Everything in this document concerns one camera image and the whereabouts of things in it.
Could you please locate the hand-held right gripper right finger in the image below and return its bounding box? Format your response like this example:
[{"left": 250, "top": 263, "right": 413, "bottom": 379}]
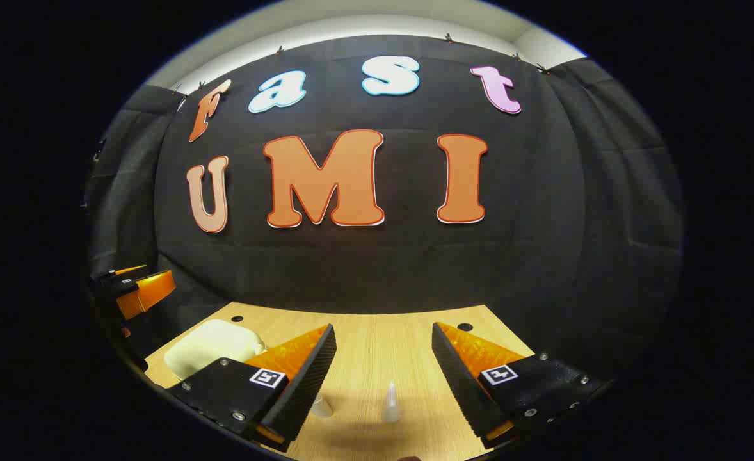
[{"left": 431, "top": 322, "right": 613, "bottom": 449}]

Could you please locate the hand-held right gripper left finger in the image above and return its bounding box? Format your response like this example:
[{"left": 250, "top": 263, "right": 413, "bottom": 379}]
[{"left": 171, "top": 323, "right": 338, "bottom": 452}]

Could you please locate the white squeeze tube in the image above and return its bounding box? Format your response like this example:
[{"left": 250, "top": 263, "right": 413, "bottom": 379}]
[{"left": 382, "top": 382, "right": 402, "bottom": 423}]

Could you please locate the cream suitcase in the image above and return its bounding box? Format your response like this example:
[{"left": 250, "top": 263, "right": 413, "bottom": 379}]
[{"left": 164, "top": 319, "right": 267, "bottom": 380}]

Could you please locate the black backdrop cloth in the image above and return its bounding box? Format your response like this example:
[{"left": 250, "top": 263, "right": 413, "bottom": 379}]
[{"left": 86, "top": 33, "right": 684, "bottom": 385}]

